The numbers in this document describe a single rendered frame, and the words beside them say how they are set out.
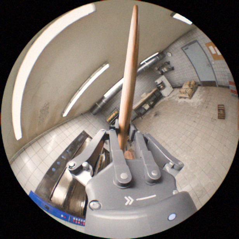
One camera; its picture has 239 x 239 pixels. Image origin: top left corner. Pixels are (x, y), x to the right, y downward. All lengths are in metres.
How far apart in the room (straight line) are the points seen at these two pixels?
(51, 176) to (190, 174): 2.51
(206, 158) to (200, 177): 0.45
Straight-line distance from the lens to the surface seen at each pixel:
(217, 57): 3.99
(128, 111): 0.16
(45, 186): 1.28
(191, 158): 2.16
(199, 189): 2.04
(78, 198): 1.37
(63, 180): 1.33
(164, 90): 5.19
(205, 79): 4.49
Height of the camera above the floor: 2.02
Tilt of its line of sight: 13 degrees down
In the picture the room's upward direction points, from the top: 44 degrees counter-clockwise
